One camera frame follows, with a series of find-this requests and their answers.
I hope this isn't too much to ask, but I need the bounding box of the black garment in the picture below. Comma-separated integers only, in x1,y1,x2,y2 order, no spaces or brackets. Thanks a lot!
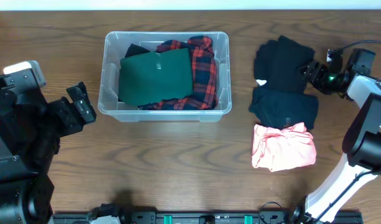
254,35,315,93

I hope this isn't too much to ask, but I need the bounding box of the dark navy garment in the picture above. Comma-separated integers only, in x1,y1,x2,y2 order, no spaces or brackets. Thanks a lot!
249,87,319,130

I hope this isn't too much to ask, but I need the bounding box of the clear plastic storage bin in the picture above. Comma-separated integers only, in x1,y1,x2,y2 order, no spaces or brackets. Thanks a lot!
98,31,232,123

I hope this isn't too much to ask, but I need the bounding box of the green garment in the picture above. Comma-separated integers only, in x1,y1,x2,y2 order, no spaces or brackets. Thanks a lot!
118,48,193,106

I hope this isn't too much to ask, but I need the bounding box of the black cloth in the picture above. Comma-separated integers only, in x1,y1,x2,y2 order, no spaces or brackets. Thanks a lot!
125,44,149,58

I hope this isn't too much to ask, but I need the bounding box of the pink garment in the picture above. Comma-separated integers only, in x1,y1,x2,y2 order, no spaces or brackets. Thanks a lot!
252,123,316,172

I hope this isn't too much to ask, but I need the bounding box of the red plaid flannel shirt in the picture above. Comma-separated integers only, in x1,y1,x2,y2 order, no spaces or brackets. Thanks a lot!
139,35,218,110

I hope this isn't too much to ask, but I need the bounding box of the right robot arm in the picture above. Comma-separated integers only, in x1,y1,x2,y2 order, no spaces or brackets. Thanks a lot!
290,62,381,223

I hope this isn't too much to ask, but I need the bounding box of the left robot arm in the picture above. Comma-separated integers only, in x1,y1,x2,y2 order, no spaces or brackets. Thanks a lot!
0,68,96,223

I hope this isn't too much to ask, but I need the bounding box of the black cable right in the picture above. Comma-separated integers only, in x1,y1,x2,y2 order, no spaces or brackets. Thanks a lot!
339,39,381,54

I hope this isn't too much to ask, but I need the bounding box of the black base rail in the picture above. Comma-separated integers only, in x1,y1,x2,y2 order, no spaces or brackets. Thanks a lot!
52,203,364,224

